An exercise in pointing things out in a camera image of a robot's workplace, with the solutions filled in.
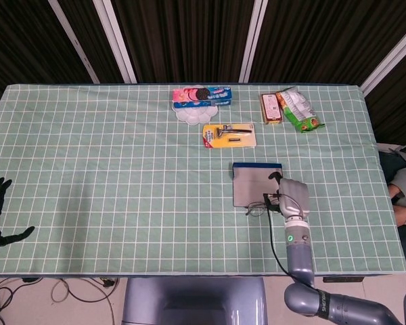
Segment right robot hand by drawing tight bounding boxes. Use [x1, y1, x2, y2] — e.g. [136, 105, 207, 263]
[263, 171, 311, 219]

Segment wire-frame eyeglasses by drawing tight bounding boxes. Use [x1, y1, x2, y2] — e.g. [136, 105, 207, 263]
[245, 201, 275, 217]

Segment blue glasses case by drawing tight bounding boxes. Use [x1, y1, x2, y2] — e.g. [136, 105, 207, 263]
[231, 162, 284, 208]

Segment green snack bag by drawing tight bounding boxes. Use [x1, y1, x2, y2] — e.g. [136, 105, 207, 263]
[275, 86, 326, 134]

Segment yellow razor blister pack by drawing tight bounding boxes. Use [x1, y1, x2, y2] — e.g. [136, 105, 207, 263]
[202, 123, 258, 150]

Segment red and yellow small box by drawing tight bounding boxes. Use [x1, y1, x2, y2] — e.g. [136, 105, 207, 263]
[259, 93, 285, 125]

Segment blue Oreo cookie box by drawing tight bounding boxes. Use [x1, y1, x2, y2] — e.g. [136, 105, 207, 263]
[173, 86, 233, 109]

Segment white plastic paint palette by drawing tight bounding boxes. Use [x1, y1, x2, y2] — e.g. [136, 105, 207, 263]
[173, 101, 220, 127]

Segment green checked tablecloth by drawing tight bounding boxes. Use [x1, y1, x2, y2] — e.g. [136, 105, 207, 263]
[0, 83, 406, 276]

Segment grey robot torso base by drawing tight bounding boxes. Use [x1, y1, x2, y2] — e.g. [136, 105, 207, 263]
[121, 277, 268, 325]

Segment dark pleated partition panel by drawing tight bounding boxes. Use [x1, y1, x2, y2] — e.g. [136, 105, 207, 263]
[55, 0, 125, 84]
[364, 53, 406, 146]
[112, 0, 256, 84]
[0, 0, 94, 102]
[248, 0, 406, 86]

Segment black cable of right hand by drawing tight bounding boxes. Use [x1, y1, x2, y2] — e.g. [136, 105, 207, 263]
[263, 192, 298, 280]

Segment black floor cable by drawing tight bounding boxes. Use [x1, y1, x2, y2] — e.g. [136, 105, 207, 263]
[0, 276, 122, 325]

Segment white partition post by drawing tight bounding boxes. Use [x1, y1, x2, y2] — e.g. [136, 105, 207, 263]
[360, 23, 406, 96]
[93, 0, 137, 84]
[239, 0, 269, 83]
[48, 0, 101, 84]

